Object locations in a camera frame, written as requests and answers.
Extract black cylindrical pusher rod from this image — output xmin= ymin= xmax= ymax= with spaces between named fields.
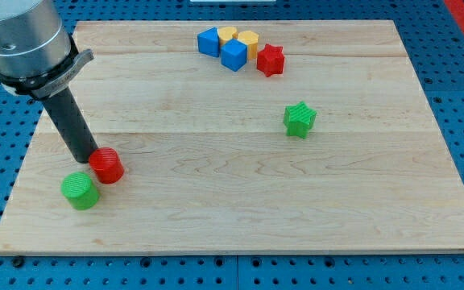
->
xmin=42 ymin=88 xmax=98 ymax=164

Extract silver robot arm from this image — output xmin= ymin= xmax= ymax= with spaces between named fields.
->
xmin=0 ymin=0 xmax=97 ymax=164

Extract red star block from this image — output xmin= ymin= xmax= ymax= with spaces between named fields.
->
xmin=256 ymin=43 xmax=285 ymax=77

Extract green star block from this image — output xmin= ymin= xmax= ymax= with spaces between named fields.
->
xmin=283 ymin=101 xmax=317 ymax=139

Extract red cylinder block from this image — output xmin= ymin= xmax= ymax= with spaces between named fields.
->
xmin=89 ymin=147 xmax=124 ymax=184

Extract green cylinder block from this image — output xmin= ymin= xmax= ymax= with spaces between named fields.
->
xmin=60 ymin=172 xmax=99 ymax=210

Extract blue triangle block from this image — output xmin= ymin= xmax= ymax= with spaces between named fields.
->
xmin=197 ymin=27 xmax=220 ymax=58

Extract yellow heart block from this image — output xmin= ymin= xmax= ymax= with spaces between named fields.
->
xmin=217 ymin=26 xmax=238 ymax=47

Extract blue cube block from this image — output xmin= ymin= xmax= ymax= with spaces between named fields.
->
xmin=221 ymin=39 xmax=247 ymax=72

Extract light wooden board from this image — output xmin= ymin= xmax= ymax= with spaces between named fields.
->
xmin=0 ymin=20 xmax=464 ymax=256

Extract yellow hexagon block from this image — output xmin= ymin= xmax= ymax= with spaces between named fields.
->
xmin=237 ymin=31 xmax=259 ymax=60

